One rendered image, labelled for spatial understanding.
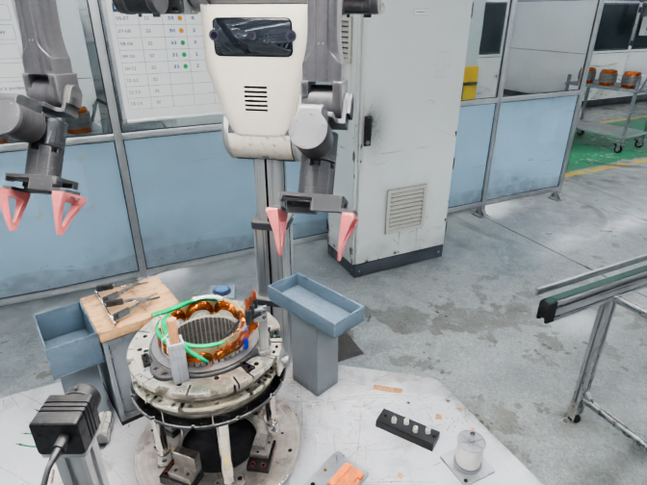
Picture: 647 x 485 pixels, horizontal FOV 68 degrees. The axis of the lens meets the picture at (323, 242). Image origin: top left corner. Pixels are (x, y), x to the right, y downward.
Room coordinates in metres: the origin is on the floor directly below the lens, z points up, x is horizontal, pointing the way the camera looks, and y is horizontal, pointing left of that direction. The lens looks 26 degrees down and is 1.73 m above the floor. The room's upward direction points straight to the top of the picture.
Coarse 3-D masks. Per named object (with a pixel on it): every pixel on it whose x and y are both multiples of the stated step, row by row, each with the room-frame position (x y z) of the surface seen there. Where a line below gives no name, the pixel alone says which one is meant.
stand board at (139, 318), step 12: (156, 276) 1.15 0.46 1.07; (120, 288) 1.09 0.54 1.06; (144, 288) 1.09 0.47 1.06; (156, 288) 1.09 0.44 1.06; (84, 300) 1.03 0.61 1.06; (96, 300) 1.03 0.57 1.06; (156, 300) 1.03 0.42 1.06; (168, 300) 1.03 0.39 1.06; (96, 312) 0.98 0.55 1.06; (132, 312) 0.98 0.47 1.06; (144, 312) 0.98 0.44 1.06; (96, 324) 0.93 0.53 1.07; (108, 324) 0.93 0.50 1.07; (120, 324) 0.93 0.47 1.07; (132, 324) 0.93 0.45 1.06; (144, 324) 0.95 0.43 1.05; (108, 336) 0.90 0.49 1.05
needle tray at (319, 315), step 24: (288, 288) 1.15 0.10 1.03; (312, 288) 1.13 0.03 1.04; (312, 312) 0.98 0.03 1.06; (336, 312) 1.04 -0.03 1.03; (360, 312) 0.99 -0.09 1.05; (312, 336) 1.00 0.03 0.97; (336, 336) 0.93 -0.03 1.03; (312, 360) 1.00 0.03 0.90; (336, 360) 1.04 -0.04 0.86; (312, 384) 1.00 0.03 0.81
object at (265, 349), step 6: (258, 306) 0.78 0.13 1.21; (264, 306) 0.78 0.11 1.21; (264, 324) 0.78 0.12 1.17; (264, 330) 0.78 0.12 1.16; (264, 336) 0.78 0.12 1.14; (264, 342) 0.78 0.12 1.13; (258, 348) 0.78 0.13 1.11; (264, 348) 0.78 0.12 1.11; (270, 348) 0.78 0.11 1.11; (264, 354) 0.78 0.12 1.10; (270, 354) 0.78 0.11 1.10
